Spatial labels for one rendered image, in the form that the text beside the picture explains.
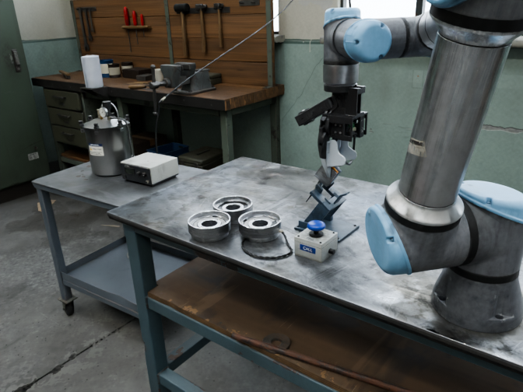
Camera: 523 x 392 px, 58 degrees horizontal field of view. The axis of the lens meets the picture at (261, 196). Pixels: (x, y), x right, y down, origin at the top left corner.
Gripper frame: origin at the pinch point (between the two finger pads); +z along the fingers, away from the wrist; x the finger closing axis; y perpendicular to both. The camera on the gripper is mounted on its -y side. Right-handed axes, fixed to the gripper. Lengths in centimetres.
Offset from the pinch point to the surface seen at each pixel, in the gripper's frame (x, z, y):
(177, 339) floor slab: 11, 96, -80
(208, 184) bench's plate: 6, 16, -47
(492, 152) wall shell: 149, 35, 3
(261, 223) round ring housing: -10.3, 13.7, -13.2
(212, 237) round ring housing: -22.4, 13.9, -18.4
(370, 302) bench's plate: -22.2, 15.5, 22.2
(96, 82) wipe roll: 83, 7, -223
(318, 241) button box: -14.4, 11.0, 6.0
